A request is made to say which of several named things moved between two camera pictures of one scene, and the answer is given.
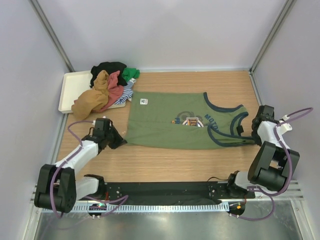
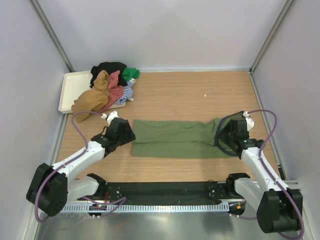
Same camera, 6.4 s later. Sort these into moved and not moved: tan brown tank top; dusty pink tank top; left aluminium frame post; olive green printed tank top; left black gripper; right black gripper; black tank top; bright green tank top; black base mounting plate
Moved: right black gripper; left black gripper; olive green printed tank top
Not moved: tan brown tank top; left aluminium frame post; bright green tank top; dusty pink tank top; black base mounting plate; black tank top
